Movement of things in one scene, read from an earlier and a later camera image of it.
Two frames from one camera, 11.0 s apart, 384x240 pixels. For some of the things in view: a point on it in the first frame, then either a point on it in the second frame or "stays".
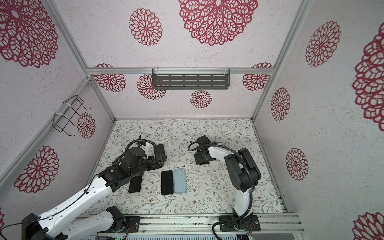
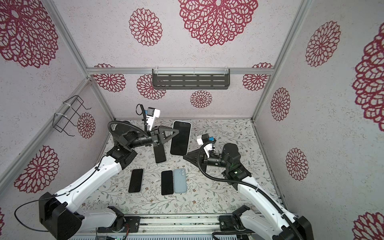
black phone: (167, 182) stays
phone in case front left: (135, 184) stays
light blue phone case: (179, 175) stays
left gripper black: (160, 164) → (162, 139)
